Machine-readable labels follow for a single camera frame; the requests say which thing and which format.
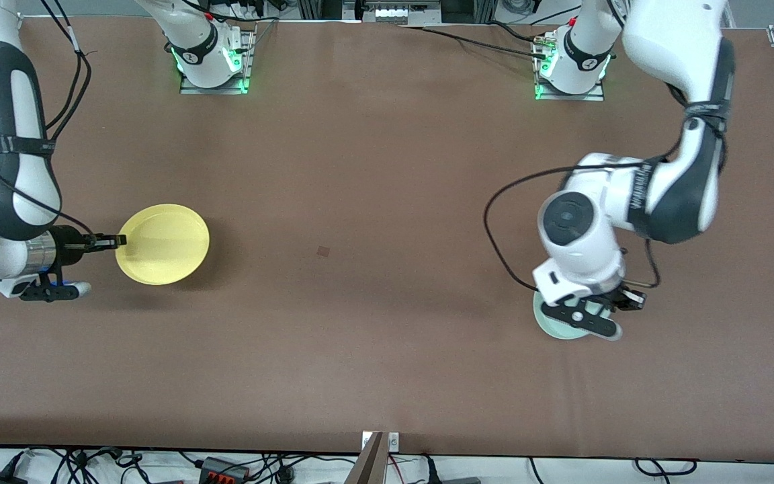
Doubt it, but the black box with red switches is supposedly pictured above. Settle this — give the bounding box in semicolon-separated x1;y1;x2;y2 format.
198;456;251;483

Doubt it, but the long black table cable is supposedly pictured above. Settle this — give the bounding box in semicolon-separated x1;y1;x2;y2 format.
399;26;549;61

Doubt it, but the black left camera bracket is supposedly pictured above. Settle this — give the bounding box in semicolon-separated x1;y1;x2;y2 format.
540;298;620;337

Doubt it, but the black camera bracket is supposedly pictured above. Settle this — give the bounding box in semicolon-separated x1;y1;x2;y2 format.
19;268;79;303
540;298;620;337

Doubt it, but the yellow plastic plate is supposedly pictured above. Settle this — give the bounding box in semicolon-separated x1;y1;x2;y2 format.
115;204;211;286

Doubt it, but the small metal edge bracket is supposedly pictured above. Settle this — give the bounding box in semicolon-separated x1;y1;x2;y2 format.
361;431;400;453

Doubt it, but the grey brown camera post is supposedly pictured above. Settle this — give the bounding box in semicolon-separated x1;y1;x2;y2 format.
343;432;388;484

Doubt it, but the white device with sockets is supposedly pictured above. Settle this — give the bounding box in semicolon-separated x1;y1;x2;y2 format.
363;0;443;26

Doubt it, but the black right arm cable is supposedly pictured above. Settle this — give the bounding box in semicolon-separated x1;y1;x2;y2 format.
0;0;99;240

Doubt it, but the black looped floor cable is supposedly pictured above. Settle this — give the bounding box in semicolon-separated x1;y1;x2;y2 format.
634;457;699;477

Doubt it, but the short black table cable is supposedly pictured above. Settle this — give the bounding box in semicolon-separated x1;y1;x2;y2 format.
486;20;544;45

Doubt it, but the black right camera bracket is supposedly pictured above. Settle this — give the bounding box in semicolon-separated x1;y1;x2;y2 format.
19;268;79;303

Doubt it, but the pale green plastic plate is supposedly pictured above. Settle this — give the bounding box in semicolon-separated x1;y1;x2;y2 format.
533;290;620;341

